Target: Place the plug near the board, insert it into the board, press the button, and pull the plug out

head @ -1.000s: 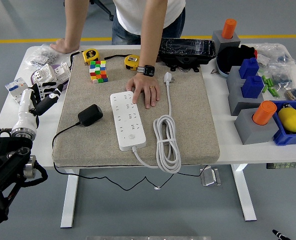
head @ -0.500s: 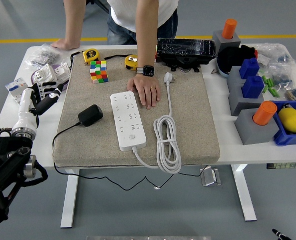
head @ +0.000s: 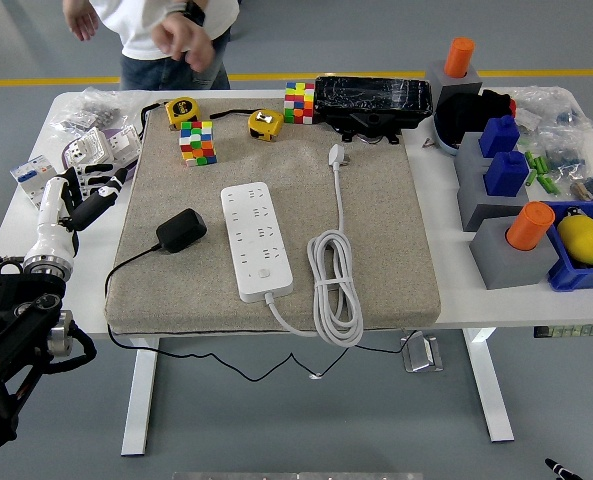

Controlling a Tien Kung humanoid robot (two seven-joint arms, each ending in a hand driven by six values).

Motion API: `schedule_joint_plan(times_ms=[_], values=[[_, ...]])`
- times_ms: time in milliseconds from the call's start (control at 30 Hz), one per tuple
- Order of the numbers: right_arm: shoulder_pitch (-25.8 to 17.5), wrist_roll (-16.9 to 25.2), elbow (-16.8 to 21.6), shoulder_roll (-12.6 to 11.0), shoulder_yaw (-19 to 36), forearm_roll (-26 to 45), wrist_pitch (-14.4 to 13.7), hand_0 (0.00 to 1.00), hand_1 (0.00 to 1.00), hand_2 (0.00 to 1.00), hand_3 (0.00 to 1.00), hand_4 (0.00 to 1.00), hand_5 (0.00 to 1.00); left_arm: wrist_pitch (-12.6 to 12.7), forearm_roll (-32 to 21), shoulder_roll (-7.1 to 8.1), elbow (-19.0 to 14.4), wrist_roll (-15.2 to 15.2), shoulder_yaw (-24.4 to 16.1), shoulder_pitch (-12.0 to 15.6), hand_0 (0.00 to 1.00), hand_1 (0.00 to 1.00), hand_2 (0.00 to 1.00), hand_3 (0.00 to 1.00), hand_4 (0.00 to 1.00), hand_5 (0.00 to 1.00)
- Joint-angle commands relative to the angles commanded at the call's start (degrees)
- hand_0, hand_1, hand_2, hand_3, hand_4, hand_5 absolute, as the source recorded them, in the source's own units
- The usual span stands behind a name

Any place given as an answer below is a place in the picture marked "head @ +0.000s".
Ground person's left hand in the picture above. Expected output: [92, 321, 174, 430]
[150, 13, 216, 72]

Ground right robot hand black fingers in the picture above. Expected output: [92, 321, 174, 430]
[544, 457, 585, 480]

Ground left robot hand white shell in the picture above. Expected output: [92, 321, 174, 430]
[25, 162, 128, 265]

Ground person's right hand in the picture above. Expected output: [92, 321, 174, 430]
[63, 0, 101, 42]

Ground black power adapter plug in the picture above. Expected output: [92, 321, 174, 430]
[155, 208, 208, 255]

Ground white power strip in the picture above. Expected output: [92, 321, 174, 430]
[219, 181, 296, 304]

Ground black smartwatch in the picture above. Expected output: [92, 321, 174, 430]
[168, 0, 208, 24]

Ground white circuit breaker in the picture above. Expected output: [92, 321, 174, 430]
[9, 154, 60, 211]

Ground person's torso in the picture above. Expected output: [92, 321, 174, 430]
[95, 0, 240, 91]

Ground yellow tape measure black label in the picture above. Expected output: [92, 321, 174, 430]
[165, 96, 201, 129]

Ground clear bag of grey screws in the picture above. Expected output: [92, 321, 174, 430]
[48, 85, 152, 139]

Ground purple tray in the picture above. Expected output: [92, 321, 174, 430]
[61, 127, 142, 182]

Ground white table leg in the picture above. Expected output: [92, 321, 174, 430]
[120, 337, 161, 457]
[463, 327, 516, 444]

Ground colourful cube stack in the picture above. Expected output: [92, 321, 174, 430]
[178, 119, 219, 169]
[283, 80, 317, 125]

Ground yellow tape measure silver clip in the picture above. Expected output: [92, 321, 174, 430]
[247, 108, 285, 143]

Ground table height control panel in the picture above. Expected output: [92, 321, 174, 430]
[533, 324, 593, 339]

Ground blue plastic bin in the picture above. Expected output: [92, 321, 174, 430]
[539, 199, 593, 294]

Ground black box wrapped in film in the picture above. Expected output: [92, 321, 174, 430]
[313, 74, 435, 146]

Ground grey peg block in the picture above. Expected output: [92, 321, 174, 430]
[456, 159, 545, 233]
[453, 131, 495, 174]
[469, 215, 562, 291]
[424, 60, 485, 109]

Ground yellow lemon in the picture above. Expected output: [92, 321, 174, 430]
[557, 214, 593, 265]

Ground orange cylinder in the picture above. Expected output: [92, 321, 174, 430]
[506, 201, 556, 251]
[443, 36, 476, 79]

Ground grey-brown mat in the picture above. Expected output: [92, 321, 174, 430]
[104, 97, 442, 335]

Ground light blue dish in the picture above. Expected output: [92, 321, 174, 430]
[433, 115, 465, 157]

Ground black cloth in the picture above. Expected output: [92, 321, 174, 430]
[434, 88, 515, 146]

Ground blue square peg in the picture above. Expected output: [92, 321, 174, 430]
[478, 115, 521, 159]
[484, 149, 531, 198]

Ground clear bag of blue parts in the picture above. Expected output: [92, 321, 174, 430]
[538, 127, 590, 174]

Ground clear plastic bag of parts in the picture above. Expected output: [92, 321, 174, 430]
[510, 85, 593, 134]

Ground white wall socket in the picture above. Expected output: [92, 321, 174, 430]
[63, 127, 115, 171]
[103, 124, 142, 169]

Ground black tape measure strap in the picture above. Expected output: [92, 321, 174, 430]
[208, 107, 252, 120]
[139, 101, 171, 132]

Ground silver metal bracket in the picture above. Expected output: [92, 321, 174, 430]
[399, 335, 445, 374]

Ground white power strip cable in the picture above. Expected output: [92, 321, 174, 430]
[264, 143, 365, 347]

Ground thin black adapter cord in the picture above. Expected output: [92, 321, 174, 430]
[103, 242, 420, 384]

